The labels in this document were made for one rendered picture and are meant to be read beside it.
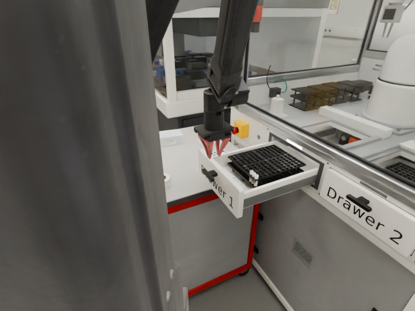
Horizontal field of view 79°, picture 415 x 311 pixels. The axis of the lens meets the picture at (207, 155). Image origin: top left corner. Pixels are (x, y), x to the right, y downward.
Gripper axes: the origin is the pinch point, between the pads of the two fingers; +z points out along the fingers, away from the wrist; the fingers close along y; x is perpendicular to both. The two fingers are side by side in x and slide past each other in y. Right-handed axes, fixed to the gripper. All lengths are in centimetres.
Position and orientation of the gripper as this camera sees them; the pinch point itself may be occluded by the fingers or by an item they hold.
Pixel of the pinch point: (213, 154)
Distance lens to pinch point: 77.0
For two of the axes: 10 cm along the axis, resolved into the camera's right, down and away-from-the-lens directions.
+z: 0.1, 8.6, 5.0
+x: -4.5, -4.4, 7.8
